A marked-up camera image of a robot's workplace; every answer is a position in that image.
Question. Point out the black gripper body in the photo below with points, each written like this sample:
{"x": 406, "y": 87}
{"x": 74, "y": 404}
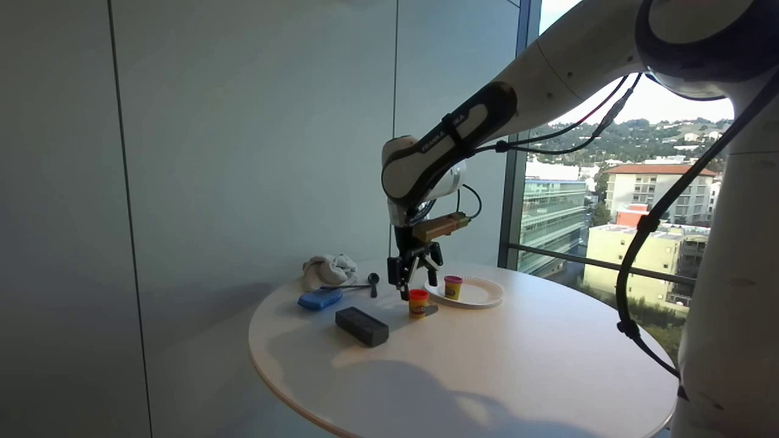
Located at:
{"x": 416, "y": 252}

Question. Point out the yellow cup with orange lid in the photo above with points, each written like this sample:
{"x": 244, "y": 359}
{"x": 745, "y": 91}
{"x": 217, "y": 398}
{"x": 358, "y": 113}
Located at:
{"x": 418, "y": 302}

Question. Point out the yellow cup with purple lid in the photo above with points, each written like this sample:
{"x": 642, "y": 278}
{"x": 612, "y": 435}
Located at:
{"x": 453, "y": 288}

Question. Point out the black plastic knife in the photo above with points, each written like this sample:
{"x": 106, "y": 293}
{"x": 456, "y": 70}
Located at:
{"x": 357, "y": 285}

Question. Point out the black rectangular block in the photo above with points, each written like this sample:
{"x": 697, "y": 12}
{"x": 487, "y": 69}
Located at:
{"x": 361, "y": 327}

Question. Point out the blue object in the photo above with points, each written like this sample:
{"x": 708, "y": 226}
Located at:
{"x": 319, "y": 299}

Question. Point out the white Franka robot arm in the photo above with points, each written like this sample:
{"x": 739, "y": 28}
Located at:
{"x": 732, "y": 269}

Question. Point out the white paper plate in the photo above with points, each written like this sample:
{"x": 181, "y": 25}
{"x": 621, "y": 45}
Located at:
{"x": 483, "y": 293}

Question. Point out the white crumpled cloth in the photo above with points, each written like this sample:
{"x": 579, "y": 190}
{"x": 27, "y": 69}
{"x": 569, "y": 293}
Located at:
{"x": 324, "y": 271}

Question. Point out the glass office building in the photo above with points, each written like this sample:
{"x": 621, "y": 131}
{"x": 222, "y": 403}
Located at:
{"x": 556, "y": 226}

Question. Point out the window railing bar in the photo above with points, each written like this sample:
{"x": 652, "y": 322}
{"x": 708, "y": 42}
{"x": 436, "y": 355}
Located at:
{"x": 586, "y": 259}

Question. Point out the yellowish building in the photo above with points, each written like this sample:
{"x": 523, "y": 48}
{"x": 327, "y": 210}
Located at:
{"x": 604, "y": 255}

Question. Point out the building with orange roof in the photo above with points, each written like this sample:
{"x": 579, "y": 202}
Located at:
{"x": 648, "y": 190}

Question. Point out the tan wrist camera mount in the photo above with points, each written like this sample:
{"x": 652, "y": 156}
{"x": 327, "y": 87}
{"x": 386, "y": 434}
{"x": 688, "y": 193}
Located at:
{"x": 442, "y": 224}

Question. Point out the dark window frame post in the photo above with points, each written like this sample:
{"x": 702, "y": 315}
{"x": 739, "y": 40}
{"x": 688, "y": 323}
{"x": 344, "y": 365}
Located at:
{"x": 512, "y": 202}

